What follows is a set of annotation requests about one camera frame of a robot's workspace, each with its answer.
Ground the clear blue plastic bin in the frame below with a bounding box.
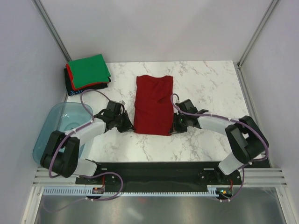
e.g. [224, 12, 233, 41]
[33, 102, 93, 164]

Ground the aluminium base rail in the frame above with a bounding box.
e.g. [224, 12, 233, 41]
[32, 168, 287, 187]

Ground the aluminium frame post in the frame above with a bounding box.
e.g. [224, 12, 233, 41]
[32, 0, 71, 61]
[235, 0, 280, 70]

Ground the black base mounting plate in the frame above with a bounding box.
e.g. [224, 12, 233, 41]
[74, 160, 243, 193]

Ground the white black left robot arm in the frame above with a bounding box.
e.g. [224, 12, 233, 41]
[40, 100, 134, 178]

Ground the left aluminium frame post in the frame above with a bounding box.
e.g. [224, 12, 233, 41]
[32, 0, 71, 61]

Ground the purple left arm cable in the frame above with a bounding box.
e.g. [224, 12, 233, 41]
[43, 90, 124, 213]

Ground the dark red t shirt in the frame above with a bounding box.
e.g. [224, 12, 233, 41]
[134, 75, 174, 136]

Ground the right aluminium frame post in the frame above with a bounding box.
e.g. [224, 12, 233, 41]
[235, 0, 280, 70]

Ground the folded green t shirt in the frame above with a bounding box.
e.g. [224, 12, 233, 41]
[67, 54, 111, 87]

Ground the white slotted cable duct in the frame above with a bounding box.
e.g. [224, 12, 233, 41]
[43, 186, 232, 197]

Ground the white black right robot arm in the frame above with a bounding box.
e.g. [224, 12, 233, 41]
[170, 99, 269, 184]

